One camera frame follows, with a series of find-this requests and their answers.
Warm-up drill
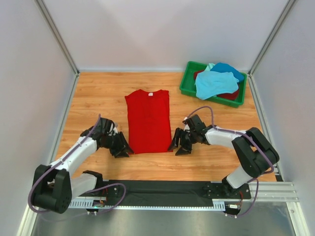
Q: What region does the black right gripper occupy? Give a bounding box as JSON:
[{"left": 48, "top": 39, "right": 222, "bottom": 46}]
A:
[{"left": 167, "top": 129, "right": 197, "bottom": 157}]

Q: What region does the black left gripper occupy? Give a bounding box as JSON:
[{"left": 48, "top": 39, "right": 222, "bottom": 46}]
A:
[{"left": 102, "top": 132, "right": 134, "bottom": 159}]

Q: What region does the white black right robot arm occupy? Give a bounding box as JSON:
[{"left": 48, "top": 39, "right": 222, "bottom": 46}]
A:
[{"left": 168, "top": 115, "right": 280, "bottom": 199}]

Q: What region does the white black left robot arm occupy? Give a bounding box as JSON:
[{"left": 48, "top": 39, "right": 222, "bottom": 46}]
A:
[{"left": 28, "top": 117, "right": 134, "bottom": 214}]

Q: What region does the green plastic bin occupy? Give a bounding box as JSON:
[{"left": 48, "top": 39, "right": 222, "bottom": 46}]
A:
[{"left": 179, "top": 61, "right": 247, "bottom": 108}]

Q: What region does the light blue t shirt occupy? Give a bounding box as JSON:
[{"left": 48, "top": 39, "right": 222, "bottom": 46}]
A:
[{"left": 195, "top": 63, "right": 244, "bottom": 100}]

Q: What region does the dark red t shirt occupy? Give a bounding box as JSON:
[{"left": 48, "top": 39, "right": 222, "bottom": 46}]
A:
[{"left": 194, "top": 71, "right": 239, "bottom": 100}]

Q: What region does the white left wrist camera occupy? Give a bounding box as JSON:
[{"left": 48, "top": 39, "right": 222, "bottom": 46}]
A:
[{"left": 109, "top": 122, "right": 118, "bottom": 136}]

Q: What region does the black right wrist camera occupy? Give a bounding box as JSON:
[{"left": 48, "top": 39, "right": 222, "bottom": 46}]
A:
[{"left": 183, "top": 115, "right": 206, "bottom": 132}]

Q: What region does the grey slotted cable duct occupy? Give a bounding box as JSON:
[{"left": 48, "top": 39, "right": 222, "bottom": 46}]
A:
[{"left": 68, "top": 198, "right": 225, "bottom": 211}]

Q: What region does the left aluminium corner post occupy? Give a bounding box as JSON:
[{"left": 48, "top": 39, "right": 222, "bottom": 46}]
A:
[{"left": 34, "top": 0, "right": 80, "bottom": 76}]

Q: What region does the aluminium corner post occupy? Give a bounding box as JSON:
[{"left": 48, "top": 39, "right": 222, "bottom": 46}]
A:
[
  {"left": 34, "top": 0, "right": 80, "bottom": 76},
  {"left": 248, "top": 0, "right": 297, "bottom": 76}
]

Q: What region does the right aluminium corner post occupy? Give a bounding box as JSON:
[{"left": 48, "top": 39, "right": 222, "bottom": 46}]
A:
[{"left": 248, "top": 0, "right": 297, "bottom": 76}]

